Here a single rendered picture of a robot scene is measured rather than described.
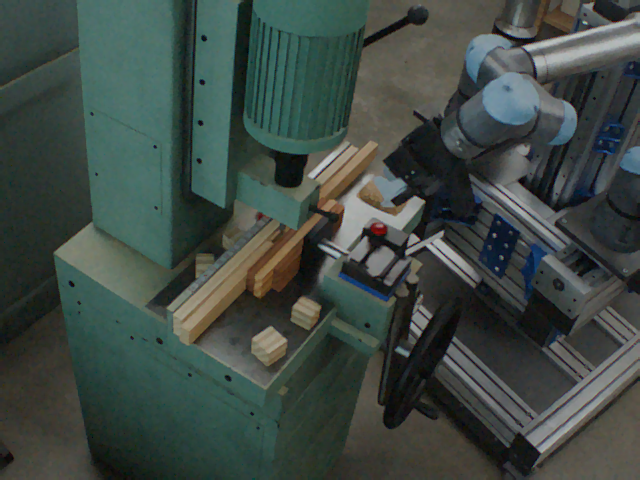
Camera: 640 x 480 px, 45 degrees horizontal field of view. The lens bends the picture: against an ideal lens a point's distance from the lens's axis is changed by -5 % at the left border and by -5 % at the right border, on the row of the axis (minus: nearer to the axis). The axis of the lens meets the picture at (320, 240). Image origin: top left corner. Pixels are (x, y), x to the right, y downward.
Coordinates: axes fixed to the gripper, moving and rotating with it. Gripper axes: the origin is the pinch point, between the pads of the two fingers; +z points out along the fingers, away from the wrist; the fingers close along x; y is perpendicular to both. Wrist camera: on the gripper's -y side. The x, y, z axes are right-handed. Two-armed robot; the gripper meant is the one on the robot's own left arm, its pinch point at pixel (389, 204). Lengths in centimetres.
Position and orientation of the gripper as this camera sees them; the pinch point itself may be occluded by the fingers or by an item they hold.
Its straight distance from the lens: 139.9
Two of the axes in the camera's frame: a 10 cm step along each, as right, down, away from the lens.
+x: -5.1, 5.6, -6.5
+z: -5.3, 3.9, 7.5
